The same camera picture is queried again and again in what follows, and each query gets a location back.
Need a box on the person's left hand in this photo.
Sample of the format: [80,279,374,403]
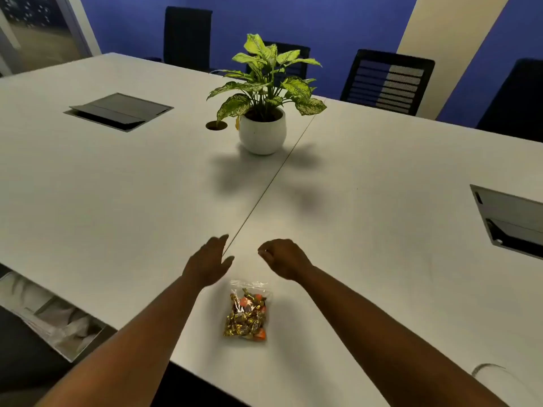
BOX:
[181,235,235,289]

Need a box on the person's right hand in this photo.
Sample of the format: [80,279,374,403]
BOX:
[257,238,314,282]

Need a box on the clear plastic zip bag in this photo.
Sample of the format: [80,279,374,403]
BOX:
[222,279,270,343]

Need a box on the pile of gold candies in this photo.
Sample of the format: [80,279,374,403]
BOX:
[223,288,268,342]

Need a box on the person's left forearm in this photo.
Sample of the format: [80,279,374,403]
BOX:
[36,273,213,407]

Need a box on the person's right forearm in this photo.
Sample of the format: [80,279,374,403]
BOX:
[295,265,510,407]

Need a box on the white table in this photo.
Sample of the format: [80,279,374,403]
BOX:
[0,53,543,407]

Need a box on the white round plant pot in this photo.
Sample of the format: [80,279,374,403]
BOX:
[238,106,287,156]

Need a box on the green speckled leafy plant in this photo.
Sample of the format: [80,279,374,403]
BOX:
[206,33,327,128]

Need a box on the black slatted mesh office chair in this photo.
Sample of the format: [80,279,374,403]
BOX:
[340,49,436,117]

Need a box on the grey table cable hatch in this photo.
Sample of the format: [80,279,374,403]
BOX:
[469,184,543,261]
[63,93,175,133]

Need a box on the glass door with grey frame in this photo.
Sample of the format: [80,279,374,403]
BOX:
[0,0,102,77]

